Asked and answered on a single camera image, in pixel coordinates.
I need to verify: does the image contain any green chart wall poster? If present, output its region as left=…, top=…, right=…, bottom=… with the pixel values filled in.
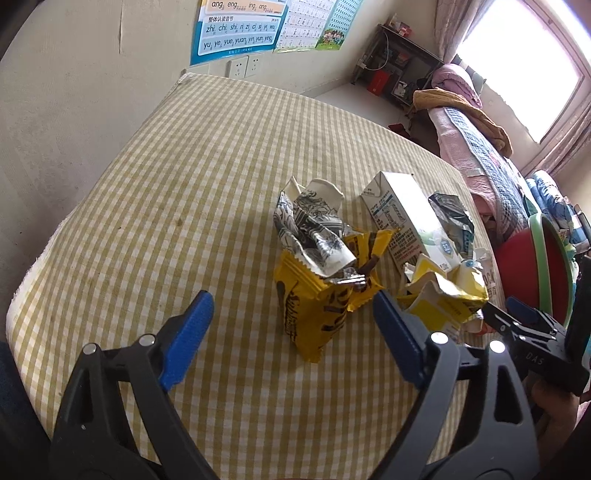
left=315, top=0, right=363, bottom=51

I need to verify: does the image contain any mustard yellow blanket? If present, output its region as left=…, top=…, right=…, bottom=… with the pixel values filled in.
left=412, top=88, right=513, bottom=158

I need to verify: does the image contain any crumpled silver blue wrapper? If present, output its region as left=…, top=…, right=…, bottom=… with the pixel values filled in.
left=427, top=192, right=476, bottom=259

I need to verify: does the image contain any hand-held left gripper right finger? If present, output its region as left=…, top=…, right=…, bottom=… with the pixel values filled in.
left=373, top=292, right=541, bottom=480

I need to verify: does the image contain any patterned curtain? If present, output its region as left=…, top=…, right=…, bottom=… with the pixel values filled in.
left=536, top=92, right=591, bottom=176
left=434, top=0, right=495, bottom=65

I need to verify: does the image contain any red bucket with green rim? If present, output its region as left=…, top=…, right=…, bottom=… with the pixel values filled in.
left=496, top=215, right=578, bottom=326

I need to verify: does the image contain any person's right hand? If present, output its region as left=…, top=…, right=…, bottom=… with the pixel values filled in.
left=530, top=375, right=583, bottom=462

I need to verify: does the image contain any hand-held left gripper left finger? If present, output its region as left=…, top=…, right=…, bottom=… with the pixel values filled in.
left=48, top=290, right=218, bottom=480

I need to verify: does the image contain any pink floral bedsheet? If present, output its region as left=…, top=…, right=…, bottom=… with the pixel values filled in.
left=427, top=108, right=504, bottom=232

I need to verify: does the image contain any blue patterned folded quilt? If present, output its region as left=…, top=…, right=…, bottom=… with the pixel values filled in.
left=526, top=170, right=583, bottom=245

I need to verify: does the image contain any white chart wall poster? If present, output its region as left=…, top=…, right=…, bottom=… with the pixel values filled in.
left=272, top=0, right=340, bottom=54

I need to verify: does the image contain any pink blanket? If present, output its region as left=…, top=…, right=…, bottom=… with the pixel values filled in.
left=431, top=64, right=483, bottom=109

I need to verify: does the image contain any yellow carton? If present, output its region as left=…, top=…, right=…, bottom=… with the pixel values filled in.
left=397, top=249, right=497, bottom=344

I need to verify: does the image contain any black and white patterned wrapper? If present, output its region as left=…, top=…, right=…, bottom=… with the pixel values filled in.
left=273, top=178, right=358, bottom=280

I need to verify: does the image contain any blue letter wall poster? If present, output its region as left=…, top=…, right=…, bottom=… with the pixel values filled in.
left=189, top=0, right=289, bottom=68

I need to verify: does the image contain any plaid patchwork quilt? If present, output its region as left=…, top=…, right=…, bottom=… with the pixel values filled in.
left=443, top=106, right=546, bottom=241

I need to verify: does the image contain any bright window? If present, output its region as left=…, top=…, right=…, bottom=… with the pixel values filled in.
left=455, top=0, right=591, bottom=144

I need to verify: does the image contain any dark wooden shelf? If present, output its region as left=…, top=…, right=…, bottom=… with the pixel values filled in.
left=353, top=24, right=446, bottom=112

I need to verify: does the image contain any yellow snack wrapper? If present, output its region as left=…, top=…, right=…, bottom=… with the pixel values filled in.
left=272, top=229, right=394, bottom=365

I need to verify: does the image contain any white milk carton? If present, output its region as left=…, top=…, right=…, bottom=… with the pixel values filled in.
left=359, top=171, right=462, bottom=278

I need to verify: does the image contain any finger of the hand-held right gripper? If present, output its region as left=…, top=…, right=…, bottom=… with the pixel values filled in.
left=505, top=296, right=561, bottom=330
left=482, top=305, right=532, bottom=344

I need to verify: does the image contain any person's dark blue clothing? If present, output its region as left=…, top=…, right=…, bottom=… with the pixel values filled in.
left=0, top=342, right=54, bottom=480

